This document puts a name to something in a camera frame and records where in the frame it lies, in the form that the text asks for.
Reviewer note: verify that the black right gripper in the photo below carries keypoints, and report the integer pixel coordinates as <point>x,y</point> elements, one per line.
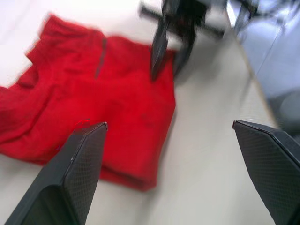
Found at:
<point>185,14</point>

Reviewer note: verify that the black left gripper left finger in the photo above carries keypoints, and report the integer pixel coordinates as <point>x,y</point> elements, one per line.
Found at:
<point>70,178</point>

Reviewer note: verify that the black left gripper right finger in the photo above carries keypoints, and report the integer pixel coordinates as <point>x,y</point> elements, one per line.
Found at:
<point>274,168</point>

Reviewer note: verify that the red t-shirt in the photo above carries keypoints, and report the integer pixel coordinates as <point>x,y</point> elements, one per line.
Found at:
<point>93,93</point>

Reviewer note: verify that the dark metal frame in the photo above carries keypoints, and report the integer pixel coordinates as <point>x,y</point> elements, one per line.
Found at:
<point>248,9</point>

